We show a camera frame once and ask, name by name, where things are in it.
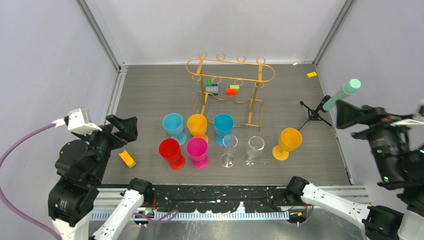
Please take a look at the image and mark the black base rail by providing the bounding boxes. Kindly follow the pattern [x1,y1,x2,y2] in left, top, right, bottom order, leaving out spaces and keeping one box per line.
[89,183,369,221]

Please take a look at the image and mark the orange block on table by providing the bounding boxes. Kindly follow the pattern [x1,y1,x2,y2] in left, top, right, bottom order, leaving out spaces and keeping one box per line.
[118,149,137,168]

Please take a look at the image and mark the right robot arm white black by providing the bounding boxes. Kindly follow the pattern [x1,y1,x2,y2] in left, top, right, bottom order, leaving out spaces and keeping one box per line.
[282,100,424,240]

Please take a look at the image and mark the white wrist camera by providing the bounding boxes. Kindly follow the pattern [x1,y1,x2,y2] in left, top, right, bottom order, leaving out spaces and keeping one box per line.
[390,99,424,127]
[52,107,102,136]

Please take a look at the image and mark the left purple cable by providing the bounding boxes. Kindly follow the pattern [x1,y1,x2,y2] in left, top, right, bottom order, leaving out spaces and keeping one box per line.
[0,122,64,240]

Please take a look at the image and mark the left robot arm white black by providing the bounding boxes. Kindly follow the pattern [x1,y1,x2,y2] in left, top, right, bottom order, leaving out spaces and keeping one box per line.
[48,112,154,240]

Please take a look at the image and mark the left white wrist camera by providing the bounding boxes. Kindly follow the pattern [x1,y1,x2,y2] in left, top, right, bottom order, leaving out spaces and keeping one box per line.
[52,107,102,136]

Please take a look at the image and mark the yellow back wine glass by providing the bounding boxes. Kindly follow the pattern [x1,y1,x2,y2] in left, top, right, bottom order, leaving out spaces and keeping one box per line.
[187,113,209,142]

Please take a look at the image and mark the red green toy bricks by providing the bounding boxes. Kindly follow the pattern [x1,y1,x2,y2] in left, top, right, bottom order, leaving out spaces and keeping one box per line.
[226,84,240,96]

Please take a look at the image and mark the orange front wine glass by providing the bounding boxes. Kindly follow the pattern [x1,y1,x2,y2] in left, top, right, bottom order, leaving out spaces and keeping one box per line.
[272,127,303,161]

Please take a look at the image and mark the teal back wine glass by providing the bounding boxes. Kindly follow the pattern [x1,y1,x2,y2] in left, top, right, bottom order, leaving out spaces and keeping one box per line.
[162,112,187,146]

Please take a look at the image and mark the mint green cylinder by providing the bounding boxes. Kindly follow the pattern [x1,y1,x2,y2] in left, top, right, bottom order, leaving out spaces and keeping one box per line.
[322,78,362,112]

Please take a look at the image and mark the clear wine glass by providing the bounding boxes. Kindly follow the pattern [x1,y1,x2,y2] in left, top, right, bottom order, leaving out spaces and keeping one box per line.
[220,134,238,168]
[243,136,265,166]

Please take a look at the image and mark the blue green toy bricks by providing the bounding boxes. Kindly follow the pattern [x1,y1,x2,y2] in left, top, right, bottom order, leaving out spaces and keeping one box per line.
[205,79,219,96]

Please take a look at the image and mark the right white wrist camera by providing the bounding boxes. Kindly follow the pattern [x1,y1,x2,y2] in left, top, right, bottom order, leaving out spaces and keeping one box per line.
[390,99,424,127]

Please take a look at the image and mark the yellow small block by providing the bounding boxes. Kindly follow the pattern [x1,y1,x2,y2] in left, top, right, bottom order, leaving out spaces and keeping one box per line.
[306,71,318,79]

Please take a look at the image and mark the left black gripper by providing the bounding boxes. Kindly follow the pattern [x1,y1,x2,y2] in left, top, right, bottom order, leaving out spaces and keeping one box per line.
[76,112,138,181]

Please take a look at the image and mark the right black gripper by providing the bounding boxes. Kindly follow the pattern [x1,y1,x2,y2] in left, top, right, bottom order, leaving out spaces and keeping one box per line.
[331,97,416,182]

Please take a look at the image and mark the blue back wine glass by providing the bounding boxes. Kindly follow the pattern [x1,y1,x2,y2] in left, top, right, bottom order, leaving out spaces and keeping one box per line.
[213,113,234,146]

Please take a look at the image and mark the magenta wine glass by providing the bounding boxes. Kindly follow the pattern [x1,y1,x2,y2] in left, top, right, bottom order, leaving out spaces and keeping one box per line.
[186,137,209,169]

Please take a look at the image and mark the red back wine glass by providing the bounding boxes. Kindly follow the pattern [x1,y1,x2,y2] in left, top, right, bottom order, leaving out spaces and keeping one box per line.
[158,138,186,170]

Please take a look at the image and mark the gold wire glass rack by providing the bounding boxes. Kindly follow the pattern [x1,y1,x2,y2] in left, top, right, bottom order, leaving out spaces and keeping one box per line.
[185,51,276,130]

